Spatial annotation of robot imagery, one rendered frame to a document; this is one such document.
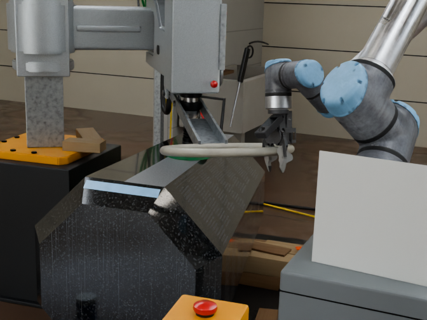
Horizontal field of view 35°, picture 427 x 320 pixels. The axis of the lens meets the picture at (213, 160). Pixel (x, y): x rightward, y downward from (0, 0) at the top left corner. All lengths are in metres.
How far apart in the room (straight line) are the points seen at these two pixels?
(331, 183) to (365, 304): 0.33
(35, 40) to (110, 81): 5.61
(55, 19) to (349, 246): 2.04
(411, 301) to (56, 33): 2.25
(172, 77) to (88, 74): 6.27
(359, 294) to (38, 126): 2.17
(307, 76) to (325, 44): 5.64
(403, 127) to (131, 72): 7.03
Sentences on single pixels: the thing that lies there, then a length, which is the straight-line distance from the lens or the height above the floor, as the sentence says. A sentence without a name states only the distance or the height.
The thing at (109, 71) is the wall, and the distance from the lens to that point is 8.98.
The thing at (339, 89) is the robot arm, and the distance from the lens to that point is 1.87.
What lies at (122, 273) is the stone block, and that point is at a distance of 2.70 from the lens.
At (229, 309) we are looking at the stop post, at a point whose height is 1.08.
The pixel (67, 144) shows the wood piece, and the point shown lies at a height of 0.82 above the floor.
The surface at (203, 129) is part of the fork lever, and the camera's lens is 2.87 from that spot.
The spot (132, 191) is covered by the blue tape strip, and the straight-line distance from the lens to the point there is 2.63.
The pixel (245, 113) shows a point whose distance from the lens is 5.82.
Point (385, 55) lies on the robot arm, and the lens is 1.96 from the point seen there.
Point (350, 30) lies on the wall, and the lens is 7.73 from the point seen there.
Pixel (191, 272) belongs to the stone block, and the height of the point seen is 0.55.
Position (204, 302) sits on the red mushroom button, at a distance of 1.10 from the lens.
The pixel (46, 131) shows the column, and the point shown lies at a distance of 3.55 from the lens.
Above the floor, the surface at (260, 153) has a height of 1.07.
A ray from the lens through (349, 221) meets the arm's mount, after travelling 1.87.
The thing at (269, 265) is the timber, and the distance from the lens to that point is 3.69.
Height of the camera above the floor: 1.58
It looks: 14 degrees down
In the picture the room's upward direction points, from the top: 2 degrees clockwise
